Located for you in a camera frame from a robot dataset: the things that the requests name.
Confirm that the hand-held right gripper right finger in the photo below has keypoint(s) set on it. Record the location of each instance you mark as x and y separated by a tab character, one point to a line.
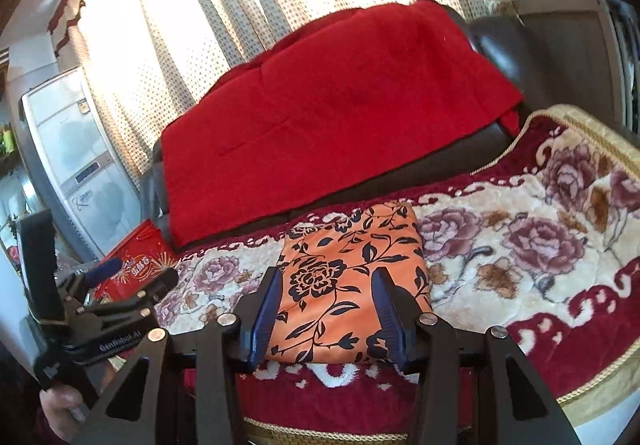
390	320

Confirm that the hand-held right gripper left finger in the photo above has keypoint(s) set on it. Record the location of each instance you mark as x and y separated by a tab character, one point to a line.
262	320

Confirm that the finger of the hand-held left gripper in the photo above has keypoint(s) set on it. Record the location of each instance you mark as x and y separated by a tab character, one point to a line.
107	270
155	282

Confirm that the orange floral cloth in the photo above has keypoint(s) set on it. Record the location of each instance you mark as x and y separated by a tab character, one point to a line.
350	275

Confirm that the person's left hand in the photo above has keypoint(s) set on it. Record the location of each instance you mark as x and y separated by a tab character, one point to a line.
60	405

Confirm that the red cardboard box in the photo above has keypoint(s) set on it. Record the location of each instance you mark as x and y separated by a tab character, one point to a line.
137	265

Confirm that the white refrigerator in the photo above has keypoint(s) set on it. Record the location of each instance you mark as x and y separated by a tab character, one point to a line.
75	150

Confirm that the red cloth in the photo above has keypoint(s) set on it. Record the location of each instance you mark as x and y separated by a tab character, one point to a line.
340	115

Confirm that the dark leather sofa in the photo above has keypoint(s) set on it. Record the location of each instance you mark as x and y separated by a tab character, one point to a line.
495	55

